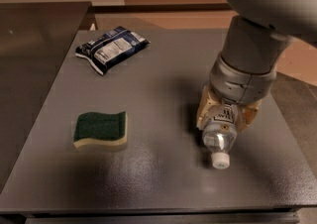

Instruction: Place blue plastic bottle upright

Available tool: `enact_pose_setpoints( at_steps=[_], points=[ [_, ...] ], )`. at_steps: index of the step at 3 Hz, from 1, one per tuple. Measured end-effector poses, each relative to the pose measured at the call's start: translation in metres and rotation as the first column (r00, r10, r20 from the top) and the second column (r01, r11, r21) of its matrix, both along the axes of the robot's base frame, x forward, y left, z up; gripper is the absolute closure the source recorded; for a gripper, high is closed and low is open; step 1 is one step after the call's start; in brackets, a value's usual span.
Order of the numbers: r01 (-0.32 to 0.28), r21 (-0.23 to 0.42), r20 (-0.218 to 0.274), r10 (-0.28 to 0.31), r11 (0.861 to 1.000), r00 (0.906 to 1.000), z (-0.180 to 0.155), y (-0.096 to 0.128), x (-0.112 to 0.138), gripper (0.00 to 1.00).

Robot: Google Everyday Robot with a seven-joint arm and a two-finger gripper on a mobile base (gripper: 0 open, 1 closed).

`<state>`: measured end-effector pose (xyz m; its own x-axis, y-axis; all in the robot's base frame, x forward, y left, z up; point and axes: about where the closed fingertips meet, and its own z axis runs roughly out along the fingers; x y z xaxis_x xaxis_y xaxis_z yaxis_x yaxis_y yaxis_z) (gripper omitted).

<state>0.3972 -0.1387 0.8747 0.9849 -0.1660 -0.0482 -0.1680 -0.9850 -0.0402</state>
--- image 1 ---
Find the blue snack packet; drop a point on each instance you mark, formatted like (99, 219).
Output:
(111, 48)

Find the clear plastic water bottle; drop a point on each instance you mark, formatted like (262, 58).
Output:
(219, 135)

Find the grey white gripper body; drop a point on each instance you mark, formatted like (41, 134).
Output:
(240, 84)

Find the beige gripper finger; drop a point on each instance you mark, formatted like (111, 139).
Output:
(246, 115)
(209, 103)

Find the green yellow sponge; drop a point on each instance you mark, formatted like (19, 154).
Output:
(101, 129)

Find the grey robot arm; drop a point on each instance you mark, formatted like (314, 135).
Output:
(245, 68)

